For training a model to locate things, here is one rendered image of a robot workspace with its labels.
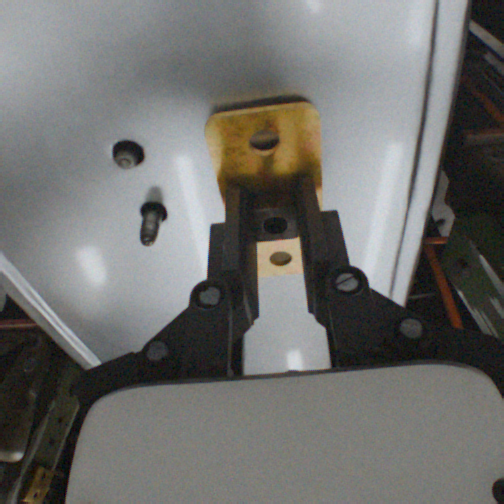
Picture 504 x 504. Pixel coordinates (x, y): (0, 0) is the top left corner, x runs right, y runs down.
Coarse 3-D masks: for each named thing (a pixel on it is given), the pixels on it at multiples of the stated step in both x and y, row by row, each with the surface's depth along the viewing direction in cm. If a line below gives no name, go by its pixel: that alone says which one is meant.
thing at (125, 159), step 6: (126, 144) 14; (132, 144) 14; (120, 150) 13; (126, 150) 13; (132, 150) 14; (138, 150) 14; (120, 156) 13; (126, 156) 13; (132, 156) 13; (138, 156) 14; (120, 162) 13; (126, 162) 13; (132, 162) 14; (126, 168) 14
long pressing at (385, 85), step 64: (0, 0) 9; (64, 0) 10; (128, 0) 10; (192, 0) 10; (256, 0) 10; (320, 0) 10; (384, 0) 10; (448, 0) 10; (0, 64) 11; (64, 64) 11; (128, 64) 11; (192, 64) 11; (256, 64) 11; (320, 64) 11; (384, 64) 11; (448, 64) 12; (0, 128) 13; (64, 128) 13; (128, 128) 13; (192, 128) 13; (384, 128) 13; (448, 128) 14; (0, 192) 15; (64, 192) 15; (128, 192) 15; (192, 192) 15; (384, 192) 15; (0, 256) 18; (64, 256) 18; (128, 256) 18; (192, 256) 18; (384, 256) 18; (64, 320) 23; (128, 320) 22; (256, 320) 22
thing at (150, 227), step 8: (152, 208) 16; (160, 208) 16; (144, 216) 16; (152, 216) 15; (160, 216) 16; (144, 224) 15; (152, 224) 15; (160, 224) 16; (144, 232) 15; (152, 232) 15; (144, 240) 15; (152, 240) 15
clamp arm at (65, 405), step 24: (48, 384) 29; (72, 384) 30; (48, 408) 28; (72, 408) 30; (48, 432) 27; (24, 456) 25; (48, 456) 27; (0, 480) 24; (24, 480) 25; (48, 480) 26
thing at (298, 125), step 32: (224, 128) 12; (256, 128) 12; (288, 128) 13; (320, 128) 13; (224, 160) 13; (256, 160) 13; (288, 160) 13; (320, 160) 13; (224, 192) 15; (256, 192) 15; (288, 192) 14; (320, 192) 15; (256, 224) 15; (288, 224) 15
